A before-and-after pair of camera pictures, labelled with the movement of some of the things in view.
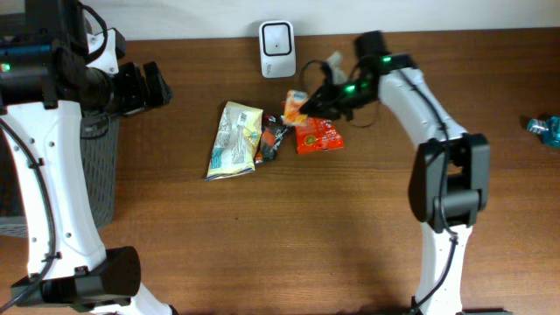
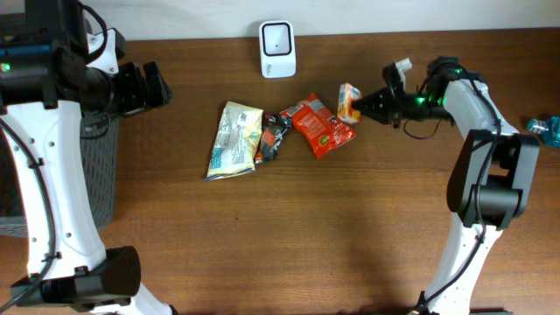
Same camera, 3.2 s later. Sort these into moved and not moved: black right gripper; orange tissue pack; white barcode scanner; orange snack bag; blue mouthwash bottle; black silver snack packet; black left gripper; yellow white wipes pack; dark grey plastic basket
Moved: orange tissue pack; black right gripper; orange snack bag
Not moved: dark grey plastic basket; blue mouthwash bottle; black left gripper; white barcode scanner; black silver snack packet; yellow white wipes pack
